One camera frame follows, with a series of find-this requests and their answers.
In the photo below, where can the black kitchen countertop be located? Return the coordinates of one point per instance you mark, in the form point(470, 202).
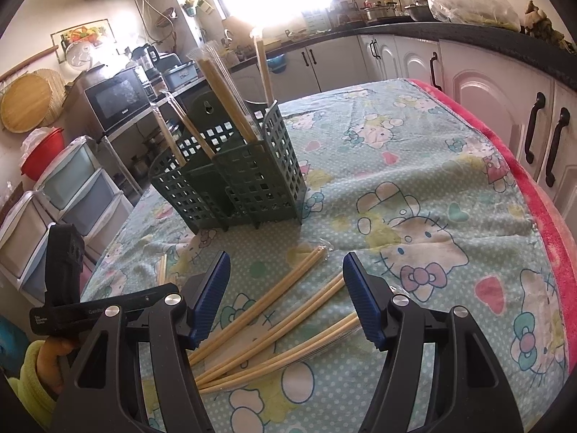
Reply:
point(496, 39)

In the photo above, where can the small steel pot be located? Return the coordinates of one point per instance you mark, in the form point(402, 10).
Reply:
point(418, 12)

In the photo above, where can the person's left hand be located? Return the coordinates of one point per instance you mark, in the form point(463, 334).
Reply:
point(54, 365)

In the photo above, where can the small white fan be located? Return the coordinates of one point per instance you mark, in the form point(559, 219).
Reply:
point(80, 56)

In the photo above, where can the black blender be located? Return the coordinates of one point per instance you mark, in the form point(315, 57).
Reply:
point(144, 58)

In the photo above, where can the chopstick pair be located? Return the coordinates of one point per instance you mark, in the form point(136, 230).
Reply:
point(263, 67)
point(169, 135)
point(190, 126)
point(225, 94)

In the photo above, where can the red plastic basin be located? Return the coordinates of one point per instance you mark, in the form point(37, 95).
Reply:
point(43, 158)

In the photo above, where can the black microwave oven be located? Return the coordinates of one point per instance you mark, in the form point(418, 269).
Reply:
point(117, 99)

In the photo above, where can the white plastic drawer tower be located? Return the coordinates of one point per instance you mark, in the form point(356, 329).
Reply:
point(22, 243)

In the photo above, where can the white plastic bag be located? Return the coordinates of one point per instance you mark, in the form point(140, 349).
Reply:
point(31, 140)

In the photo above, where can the person's left forearm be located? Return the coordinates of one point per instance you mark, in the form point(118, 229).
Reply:
point(27, 388)

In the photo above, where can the round wooden board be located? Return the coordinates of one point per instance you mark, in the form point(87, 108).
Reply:
point(25, 103)

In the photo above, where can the blue plastic box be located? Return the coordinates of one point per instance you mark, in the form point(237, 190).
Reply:
point(180, 76)

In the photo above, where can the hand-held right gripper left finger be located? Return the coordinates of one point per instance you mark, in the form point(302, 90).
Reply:
point(212, 297)

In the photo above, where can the fruit wall poster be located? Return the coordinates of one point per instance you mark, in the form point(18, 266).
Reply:
point(83, 31)

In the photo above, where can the steel cooking pot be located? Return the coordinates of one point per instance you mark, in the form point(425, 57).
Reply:
point(378, 13)

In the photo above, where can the white base cabinets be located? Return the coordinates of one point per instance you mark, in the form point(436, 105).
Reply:
point(487, 94)

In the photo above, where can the pastel plastic drawer tower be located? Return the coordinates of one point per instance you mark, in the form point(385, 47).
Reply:
point(90, 198)

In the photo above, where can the teal mini drawer organizer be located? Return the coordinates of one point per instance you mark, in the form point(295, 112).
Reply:
point(315, 20)

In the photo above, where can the ginger root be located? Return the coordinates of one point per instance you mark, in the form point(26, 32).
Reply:
point(541, 20)

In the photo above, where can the large clear plastic bag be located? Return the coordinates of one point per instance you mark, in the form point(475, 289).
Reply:
point(469, 7)

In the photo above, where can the green plastic utensil basket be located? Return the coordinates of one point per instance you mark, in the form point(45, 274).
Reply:
point(252, 176)

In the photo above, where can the bunch of bamboo chopsticks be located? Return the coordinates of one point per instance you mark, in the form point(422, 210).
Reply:
point(293, 346)

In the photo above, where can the wooden cutting board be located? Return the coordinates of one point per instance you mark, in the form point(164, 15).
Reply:
point(232, 27)

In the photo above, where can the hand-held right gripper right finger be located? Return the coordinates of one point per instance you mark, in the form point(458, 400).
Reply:
point(363, 302)

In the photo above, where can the blue hanging bin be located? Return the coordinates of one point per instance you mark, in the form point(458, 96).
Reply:
point(277, 64)

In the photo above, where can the wooden rolling pin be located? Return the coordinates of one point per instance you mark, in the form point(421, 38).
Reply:
point(29, 64)

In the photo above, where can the small wall rack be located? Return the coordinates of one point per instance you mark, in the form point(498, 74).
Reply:
point(196, 7)

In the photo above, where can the cartoon cat printed tablecloth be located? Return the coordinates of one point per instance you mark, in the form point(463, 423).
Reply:
point(405, 153)

